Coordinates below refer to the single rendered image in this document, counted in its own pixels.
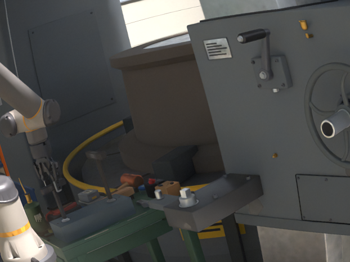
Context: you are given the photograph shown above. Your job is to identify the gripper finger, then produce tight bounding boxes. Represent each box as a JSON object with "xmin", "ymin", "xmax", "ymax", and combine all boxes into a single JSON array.
[
  {"xmin": 34, "ymin": 160, "xmax": 53, "ymax": 189},
  {"xmin": 48, "ymin": 157, "xmax": 67, "ymax": 193}
]

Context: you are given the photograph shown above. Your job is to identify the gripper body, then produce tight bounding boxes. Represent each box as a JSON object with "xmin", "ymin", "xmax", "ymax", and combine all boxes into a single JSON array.
[{"xmin": 28, "ymin": 141, "xmax": 53, "ymax": 165}]

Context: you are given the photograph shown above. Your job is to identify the silver clamp screw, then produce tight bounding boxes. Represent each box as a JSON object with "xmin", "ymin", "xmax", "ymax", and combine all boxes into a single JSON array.
[{"xmin": 178, "ymin": 187, "xmax": 199, "ymax": 208}]

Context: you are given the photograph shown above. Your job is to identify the grey clamp block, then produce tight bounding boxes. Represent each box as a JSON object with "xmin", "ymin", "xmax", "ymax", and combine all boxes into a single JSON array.
[{"xmin": 163, "ymin": 173, "xmax": 264, "ymax": 233}]

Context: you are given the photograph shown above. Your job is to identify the grey handwheel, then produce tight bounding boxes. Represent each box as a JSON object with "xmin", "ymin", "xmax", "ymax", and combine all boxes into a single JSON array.
[{"xmin": 303, "ymin": 62, "xmax": 350, "ymax": 170}]

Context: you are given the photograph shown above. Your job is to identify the grey device with yellow label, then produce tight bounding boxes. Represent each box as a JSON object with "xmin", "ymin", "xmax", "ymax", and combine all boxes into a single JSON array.
[{"xmin": 77, "ymin": 188, "xmax": 100, "ymax": 204}]

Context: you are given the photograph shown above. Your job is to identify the red tool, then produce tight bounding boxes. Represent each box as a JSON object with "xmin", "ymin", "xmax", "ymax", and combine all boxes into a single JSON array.
[{"xmin": 44, "ymin": 201, "xmax": 79, "ymax": 223}]

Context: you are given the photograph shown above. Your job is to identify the green oil can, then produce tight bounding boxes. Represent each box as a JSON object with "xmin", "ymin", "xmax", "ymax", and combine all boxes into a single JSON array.
[{"xmin": 17, "ymin": 177, "xmax": 51, "ymax": 236}]

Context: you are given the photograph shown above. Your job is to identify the grey blue tool holder block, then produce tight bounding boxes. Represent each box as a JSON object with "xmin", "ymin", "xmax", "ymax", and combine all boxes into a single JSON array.
[{"xmin": 48, "ymin": 194, "xmax": 137, "ymax": 246}]

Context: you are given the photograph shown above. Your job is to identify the orange headed mallet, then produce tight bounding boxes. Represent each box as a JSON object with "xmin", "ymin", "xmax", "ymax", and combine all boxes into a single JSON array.
[{"xmin": 112, "ymin": 173, "xmax": 145, "ymax": 197}]

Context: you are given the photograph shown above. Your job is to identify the green bench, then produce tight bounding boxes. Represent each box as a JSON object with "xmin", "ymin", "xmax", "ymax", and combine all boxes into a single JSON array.
[{"xmin": 40, "ymin": 191, "xmax": 207, "ymax": 262}]

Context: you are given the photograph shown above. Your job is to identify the black box with red button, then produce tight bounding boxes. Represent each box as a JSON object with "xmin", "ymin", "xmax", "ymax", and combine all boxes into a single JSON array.
[{"xmin": 143, "ymin": 178, "xmax": 165, "ymax": 198}]

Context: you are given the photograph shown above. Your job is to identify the grey flat plate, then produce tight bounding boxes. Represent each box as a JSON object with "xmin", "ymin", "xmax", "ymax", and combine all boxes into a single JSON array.
[{"xmin": 135, "ymin": 192, "xmax": 182, "ymax": 211}]

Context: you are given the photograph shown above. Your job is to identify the tan box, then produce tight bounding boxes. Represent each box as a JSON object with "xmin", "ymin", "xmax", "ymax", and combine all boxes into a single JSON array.
[{"xmin": 154, "ymin": 180, "xmax": 181, "ymax": 197}]

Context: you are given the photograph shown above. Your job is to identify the dark grey block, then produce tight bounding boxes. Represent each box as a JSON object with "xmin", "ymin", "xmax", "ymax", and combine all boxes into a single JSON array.
[{"xmin": 151, "ymin": 144, "xmax": 199, "ymax": 184}]

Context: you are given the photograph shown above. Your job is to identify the brown round machine table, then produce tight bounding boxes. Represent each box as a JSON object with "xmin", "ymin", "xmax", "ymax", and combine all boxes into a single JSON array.
[{"xmin": 109, "ymin": 40, "xmax": 228, "ymax": 173}]

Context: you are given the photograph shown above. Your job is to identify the yellow black striped plate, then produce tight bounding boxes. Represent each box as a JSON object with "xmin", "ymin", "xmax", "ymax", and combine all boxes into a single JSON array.
[{"xmin": 178, "ymin": 220, "xmax": 247, "ymax": 241}]

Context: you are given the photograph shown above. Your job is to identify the window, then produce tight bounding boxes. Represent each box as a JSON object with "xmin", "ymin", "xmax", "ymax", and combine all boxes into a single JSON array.
[{"xmin": 119, "ymin": 0, "xmax": 207, "ymax": 49}]

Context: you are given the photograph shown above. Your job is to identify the grey machine body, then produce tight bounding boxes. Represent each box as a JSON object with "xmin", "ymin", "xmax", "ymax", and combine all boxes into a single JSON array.
[{"xmin": 187, "ymin": 0, "xmax": 350, "ymax": 236}]

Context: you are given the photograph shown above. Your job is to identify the silver nameplate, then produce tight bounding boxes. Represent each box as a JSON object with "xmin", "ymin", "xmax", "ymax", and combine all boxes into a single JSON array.
[{"xmin": 202, "ymin": 37, "xmax": 233, "ymax": 61}]

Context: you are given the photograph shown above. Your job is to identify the grey access panel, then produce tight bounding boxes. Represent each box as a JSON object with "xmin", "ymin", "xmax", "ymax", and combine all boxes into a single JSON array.
[{"xmin": 295, "ymin": 173, "xmax": 350, "ymax": 225}]

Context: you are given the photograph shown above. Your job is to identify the yellow hose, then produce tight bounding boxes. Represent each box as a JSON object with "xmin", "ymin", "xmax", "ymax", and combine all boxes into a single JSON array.
[{"xmin": 62, "ymin": 120, "xmax": 212, "ymax": 195}]

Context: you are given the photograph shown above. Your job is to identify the dark T-handle wrench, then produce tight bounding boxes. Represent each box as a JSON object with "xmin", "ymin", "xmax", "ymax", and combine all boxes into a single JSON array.
[
  {"xmin": 40, "ymin": 184, "xmax": 70, "ymax": 223},
  {"xmin": 85, "ymin": 151, "xmax": 116, "ymax": 204}
]

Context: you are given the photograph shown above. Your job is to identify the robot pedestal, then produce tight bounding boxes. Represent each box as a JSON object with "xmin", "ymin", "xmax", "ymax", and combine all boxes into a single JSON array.
[{"xmin": 29, "ymin": 243, "xmax": 57, "ymax": 262}]

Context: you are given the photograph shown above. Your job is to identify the grey wall panel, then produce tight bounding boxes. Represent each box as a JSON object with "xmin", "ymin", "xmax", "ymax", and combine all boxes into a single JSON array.
[{"xmin": 28, "ymin": 10, "xmax": 118, "ymax": 127}]

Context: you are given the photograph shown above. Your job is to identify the black handled selector lever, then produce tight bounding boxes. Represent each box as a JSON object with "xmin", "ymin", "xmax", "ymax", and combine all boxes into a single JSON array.
[{"xmin": 236, "ymin": 28, "xmax": 275, "ymax": 82}]

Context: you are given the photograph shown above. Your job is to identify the grey lever bracket plate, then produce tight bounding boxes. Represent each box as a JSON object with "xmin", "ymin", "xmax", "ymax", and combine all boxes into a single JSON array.
[{"xmin": 250, "ymin": 54, "xmax": 294, "ymax": 91}]

